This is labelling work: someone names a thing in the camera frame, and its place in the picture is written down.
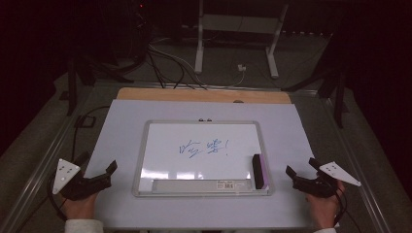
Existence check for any person's right hand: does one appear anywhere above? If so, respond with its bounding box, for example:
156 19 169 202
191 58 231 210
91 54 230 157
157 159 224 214
305 181 346 231

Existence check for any black tripod stand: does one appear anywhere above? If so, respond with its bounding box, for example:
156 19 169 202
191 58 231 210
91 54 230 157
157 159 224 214
65 52 134 117
281 62 350 129

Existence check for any purple and black eraser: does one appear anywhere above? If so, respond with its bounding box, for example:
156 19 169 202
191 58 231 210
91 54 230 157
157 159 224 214
252 153 270 191

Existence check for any black cable bundle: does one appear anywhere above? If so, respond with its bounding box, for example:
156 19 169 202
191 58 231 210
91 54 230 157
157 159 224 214
146 45 209 90

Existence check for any aluminium frame rail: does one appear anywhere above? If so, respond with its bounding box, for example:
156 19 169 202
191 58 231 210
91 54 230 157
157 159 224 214
323 96 394 233
0 82 95 233

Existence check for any grey metal stand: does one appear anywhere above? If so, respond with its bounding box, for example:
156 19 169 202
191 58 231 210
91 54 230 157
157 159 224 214
193 0 290 80

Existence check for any white table mat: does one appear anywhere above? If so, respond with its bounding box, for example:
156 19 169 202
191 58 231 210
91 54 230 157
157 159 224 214
84 98 321 231

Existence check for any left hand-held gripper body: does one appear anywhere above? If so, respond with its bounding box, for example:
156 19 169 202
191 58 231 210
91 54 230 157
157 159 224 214
51 158 113 202

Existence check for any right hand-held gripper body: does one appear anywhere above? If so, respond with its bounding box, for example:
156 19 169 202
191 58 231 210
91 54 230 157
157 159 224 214
292 161 362 199

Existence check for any person's left hand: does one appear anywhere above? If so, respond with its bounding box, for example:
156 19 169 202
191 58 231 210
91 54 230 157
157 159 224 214
61 192 98 221

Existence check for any black square floor bracket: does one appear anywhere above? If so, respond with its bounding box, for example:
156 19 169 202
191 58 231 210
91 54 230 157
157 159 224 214
74 115 97 129

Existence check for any silver framed whiteboard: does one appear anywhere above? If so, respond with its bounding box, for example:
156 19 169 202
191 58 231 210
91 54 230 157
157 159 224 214
131 119 274 198

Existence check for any white cable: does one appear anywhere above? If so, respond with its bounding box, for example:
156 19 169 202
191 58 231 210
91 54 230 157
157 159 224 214
149 44 246 88

